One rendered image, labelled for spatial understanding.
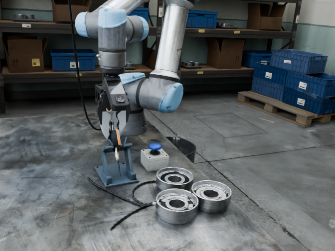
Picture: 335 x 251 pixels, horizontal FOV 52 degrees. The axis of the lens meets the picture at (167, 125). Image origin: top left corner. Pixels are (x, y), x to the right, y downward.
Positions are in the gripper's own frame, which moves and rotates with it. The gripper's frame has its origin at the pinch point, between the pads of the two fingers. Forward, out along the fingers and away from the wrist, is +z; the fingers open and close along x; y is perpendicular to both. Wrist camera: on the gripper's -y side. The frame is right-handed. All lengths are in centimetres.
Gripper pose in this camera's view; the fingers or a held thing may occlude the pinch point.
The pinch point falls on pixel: (113, 135)
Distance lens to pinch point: 102.3
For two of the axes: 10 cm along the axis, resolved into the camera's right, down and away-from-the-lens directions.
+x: -9.0, 0.9, -4.2
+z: -0.6, 9.4, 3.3
